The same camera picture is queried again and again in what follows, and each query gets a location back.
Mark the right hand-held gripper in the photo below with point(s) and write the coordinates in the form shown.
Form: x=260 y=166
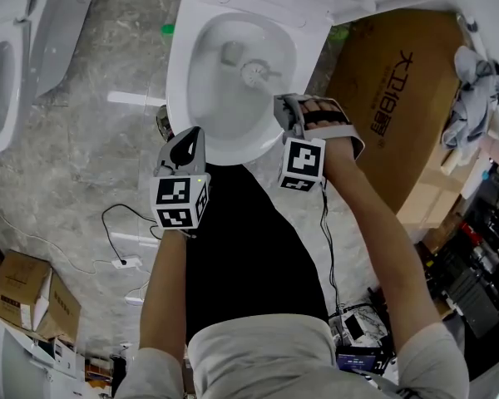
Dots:
x=301 y=160

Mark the green plastic piece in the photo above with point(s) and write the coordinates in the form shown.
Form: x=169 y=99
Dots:
x=339 y=32

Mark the black smartphone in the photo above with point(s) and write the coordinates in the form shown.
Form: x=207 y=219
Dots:
x=353 y=326

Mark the cluttered equipment desk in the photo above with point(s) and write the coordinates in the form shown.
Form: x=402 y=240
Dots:
x=470 y=306

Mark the white short tube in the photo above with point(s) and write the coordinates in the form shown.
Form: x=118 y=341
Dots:
x=450 y=162

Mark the marble pattern tray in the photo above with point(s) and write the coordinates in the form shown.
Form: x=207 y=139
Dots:
x=376 y=326

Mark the person's black trousers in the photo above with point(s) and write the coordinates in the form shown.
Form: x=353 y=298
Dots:
x=249 y=256

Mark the grey crumpled cloth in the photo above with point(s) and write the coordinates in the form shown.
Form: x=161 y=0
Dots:
x=474 y=94

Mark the person's right forearm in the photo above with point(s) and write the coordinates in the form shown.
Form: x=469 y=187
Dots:
x=370 y=223

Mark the white toilet brush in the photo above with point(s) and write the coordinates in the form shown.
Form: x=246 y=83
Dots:
x=253 y=71

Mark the person's right hand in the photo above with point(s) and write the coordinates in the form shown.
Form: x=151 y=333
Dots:
x=320 y=106

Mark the small green cap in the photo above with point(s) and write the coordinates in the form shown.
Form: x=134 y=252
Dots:
x=168 y=29

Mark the white toilet with boxy tank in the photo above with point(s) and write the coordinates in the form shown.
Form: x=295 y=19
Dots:
x=8 y=35

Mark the white tankless toilet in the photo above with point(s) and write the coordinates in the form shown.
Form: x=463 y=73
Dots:
x=183 y=77

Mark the person's left shoe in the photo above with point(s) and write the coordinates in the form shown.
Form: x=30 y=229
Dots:
x=164 y=125

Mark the white glossy appliance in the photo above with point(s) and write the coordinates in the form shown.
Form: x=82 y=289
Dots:
x=12 y=364

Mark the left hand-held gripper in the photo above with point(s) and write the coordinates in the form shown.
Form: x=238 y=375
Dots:
x=174 y=195

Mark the person's left forearm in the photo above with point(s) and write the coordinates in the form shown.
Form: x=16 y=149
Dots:
x=162 y=297

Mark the small dark monitor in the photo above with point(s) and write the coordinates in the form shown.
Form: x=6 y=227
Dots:
x=357 y=362

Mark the person's grey sweatshirt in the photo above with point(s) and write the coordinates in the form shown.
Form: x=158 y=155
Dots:
x=266 y=364

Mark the large cardboard box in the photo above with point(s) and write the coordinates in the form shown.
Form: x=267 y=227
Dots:
x=382 y=119

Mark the white power adaptor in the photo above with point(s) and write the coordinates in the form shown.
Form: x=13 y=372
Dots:
x=126 y=262

